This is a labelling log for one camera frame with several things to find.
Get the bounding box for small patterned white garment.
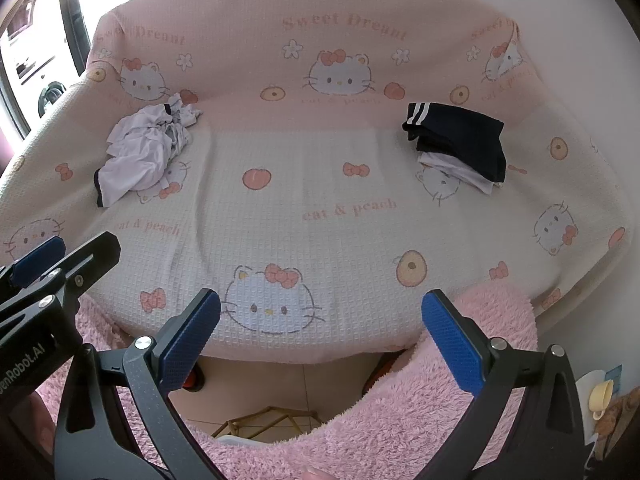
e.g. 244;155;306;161
167;92;205;161

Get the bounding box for folded navy garment white stripes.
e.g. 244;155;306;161
402;101;508;184

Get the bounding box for white shirt with navy trim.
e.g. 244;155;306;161
94;102;193;208

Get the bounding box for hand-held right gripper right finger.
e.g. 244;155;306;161
421;289;588;480

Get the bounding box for gold wire rack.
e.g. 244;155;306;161
210;405;321;443

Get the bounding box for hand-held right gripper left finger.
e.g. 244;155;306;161
54;287;236;480

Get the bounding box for pink cat printed blanket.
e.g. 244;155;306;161
0;0;632;356

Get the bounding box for white washing machine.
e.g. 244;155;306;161
0;0;68;121

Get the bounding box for yellow plastic cup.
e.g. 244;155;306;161
588;380;615;421

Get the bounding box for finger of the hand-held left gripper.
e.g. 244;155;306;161
30;231;122;306
0;236;67;288

